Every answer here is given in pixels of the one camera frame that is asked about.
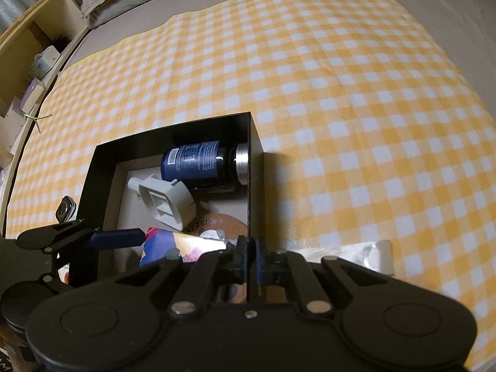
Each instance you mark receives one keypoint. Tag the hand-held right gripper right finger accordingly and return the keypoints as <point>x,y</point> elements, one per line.
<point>260,259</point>

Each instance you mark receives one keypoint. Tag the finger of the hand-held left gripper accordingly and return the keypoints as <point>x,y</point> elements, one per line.
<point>116,238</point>

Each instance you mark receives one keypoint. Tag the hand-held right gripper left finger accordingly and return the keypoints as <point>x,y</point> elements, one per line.
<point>242,257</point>

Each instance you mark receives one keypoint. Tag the colourful card box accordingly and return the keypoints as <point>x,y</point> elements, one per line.
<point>162,244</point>

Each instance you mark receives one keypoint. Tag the black smartwatch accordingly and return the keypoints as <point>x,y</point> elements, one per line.
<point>65,209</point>

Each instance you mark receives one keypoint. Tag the black cardboard box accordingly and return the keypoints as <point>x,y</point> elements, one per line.
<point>89,186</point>

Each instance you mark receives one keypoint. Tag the black white patterned rug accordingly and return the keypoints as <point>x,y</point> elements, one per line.
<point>9,360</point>

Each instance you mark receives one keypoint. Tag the blue bottle with silver cap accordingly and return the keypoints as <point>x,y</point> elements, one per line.
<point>193,162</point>

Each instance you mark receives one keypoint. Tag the clear tape strip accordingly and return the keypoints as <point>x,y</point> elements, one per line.
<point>368,255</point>

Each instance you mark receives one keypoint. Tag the green plant stem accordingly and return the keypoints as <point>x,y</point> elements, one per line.
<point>37,118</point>

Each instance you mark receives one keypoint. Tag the yellow checkered cloth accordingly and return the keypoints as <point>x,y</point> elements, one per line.
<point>348,124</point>

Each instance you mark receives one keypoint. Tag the pale purple box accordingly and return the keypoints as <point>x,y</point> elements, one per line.
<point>31,93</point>

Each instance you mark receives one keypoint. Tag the white tissue box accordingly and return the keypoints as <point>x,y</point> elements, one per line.
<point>45,61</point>

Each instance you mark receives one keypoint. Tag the wooden shelf unit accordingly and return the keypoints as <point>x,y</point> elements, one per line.
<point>15,42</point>

